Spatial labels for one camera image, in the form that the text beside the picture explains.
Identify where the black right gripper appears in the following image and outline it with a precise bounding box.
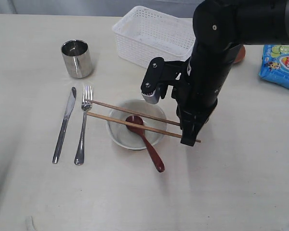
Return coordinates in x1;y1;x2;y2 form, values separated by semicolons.
176;101;218;146

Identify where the white plastic woven basket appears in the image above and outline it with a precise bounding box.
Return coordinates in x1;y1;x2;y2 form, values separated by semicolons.
112;6;195;68

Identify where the blue chips bag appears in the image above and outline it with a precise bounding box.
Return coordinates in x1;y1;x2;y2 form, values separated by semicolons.
259;45;289;89

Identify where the reddish wooden spoon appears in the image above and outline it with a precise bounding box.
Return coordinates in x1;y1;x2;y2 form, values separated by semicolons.
126;115;165;172

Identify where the steel metal cup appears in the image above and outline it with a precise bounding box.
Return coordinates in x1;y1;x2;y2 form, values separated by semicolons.
61;39;93;78

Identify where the brown wooden chopstick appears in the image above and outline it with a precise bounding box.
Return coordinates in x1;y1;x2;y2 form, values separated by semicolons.
86;112;201;143
85;99;180;126

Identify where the beige ceramic bowl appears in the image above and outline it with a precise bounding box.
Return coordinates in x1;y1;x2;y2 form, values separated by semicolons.
106;99;167;150

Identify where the brown wooden plate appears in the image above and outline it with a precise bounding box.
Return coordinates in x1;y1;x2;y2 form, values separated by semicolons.
234;45;246;64

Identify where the silver metal fork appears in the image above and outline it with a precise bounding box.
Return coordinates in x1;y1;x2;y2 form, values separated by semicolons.
74;86;93;165

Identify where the silver metal knife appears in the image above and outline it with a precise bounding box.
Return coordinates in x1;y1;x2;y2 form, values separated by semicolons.
52;87;77;164

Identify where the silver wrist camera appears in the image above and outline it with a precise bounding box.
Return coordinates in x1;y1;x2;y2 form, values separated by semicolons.
141;57;191;105

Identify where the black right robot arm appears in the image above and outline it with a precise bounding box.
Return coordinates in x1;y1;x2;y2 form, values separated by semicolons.
171;0;289;146

